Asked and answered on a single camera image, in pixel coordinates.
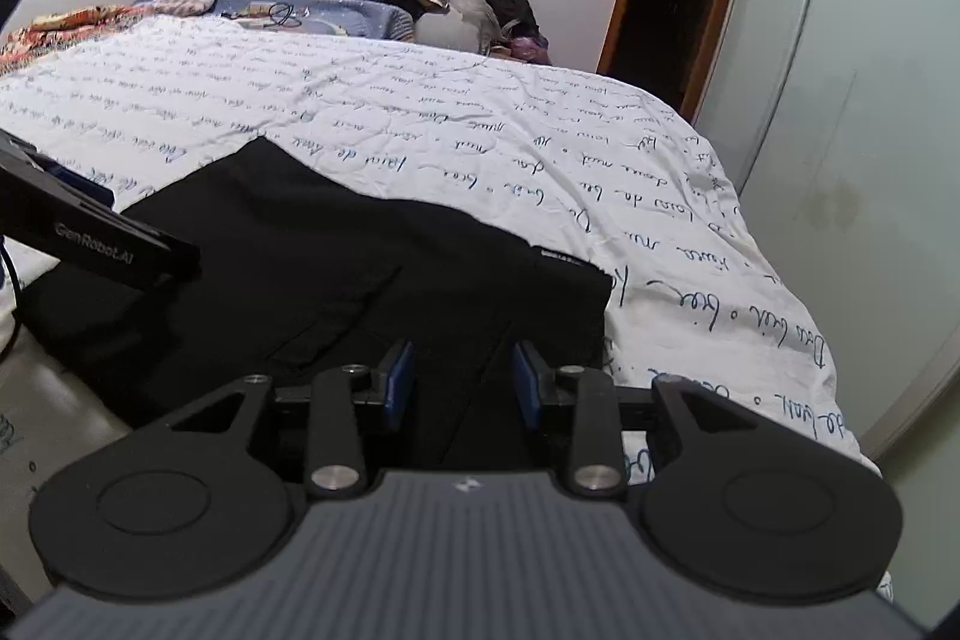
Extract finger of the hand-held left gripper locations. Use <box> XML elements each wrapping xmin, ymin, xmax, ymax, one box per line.
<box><xmin>0</xmin><ymin>130</ymin><xmax>117</xmax><ymax>210</ymax></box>

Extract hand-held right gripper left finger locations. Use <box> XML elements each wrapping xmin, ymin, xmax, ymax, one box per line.
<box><xmin>169</xmin><ymin>340</ymin><xmax>417</xmax><ymax>498</ymax></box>

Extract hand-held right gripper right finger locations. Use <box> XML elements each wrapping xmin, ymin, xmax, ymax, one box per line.
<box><xmin>510</xmin><ymin>340</ymin><xmax>751</xmax><ymax>498</ymax></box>

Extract black pants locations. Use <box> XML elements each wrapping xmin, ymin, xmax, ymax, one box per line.
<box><xmin>15</xmin><ymin>136</ymin><xmax>614</xmax><ymax>470</ymax></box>

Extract red floral blanket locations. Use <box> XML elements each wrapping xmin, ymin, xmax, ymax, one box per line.
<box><xmin>0</xmin><ymin>2</ymin><xmax>162</xmax><ymax>80</ymax></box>

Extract pink striped cloth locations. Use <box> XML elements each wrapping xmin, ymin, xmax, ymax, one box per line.
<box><xmin>135</xmin><ymin>0</ymin><xmax>223</xmax><ymax>18</ymax></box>

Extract white printed bed sheet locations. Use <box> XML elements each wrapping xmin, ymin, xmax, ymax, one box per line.
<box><xmin>0</xmin><ymin>16</ymin><xmax>895</xmax><ymax>603</ymax></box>

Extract light blue pillow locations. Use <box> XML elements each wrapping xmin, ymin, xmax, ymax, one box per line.
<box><xmin>214</xmin><ymin>0</ymin><xmax>415</xmax><ymax>43</ymax></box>

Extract purple cloth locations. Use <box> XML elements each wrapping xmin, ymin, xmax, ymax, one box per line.
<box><xmin>508</xmin><ymin>32</ymin><xmax>553</xmax><ymax>66</ymax></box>

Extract grey cloth bundle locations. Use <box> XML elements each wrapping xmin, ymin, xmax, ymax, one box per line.
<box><xmin>415</xmin><ymin>0</ymin><xmax>502</xmax><ymax>58</ymax></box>

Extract black bag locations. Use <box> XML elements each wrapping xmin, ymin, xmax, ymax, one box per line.
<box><xmin>487</xmin><ymin>0</ymin><xmax>541</xmax><ymax>43</ymax></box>

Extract frosted glass wardrobe door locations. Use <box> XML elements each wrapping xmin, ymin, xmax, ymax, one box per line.
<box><xmin>694</xmin><ymin>0</ymin><xmax>960</xmax><ymax>462</ymax></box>

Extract black cable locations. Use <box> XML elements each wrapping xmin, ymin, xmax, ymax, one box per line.
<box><xmin>0</xmin><ymin>239</ymin><xmax>25</xmax><ymax>365</ymax></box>

